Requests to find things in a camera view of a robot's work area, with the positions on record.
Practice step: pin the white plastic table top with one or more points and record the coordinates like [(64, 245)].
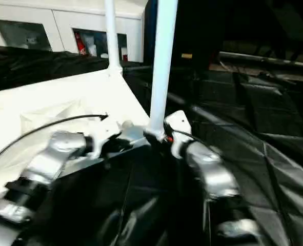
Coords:
[(48, 97)]

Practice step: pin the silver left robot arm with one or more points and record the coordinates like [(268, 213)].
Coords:
[(54, 154)]

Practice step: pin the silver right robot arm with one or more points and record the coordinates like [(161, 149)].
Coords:
[(213, 174)]

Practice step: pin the small yellow label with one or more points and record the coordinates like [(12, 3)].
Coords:
[(186, 56)]

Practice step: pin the black mat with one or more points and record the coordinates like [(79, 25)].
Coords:
[(254, 128)]

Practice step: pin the white cabinet with glass doors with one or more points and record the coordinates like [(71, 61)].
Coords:
[(59, 23)]

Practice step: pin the grey metal rail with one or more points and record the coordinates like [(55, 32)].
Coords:
[(269, 59)]

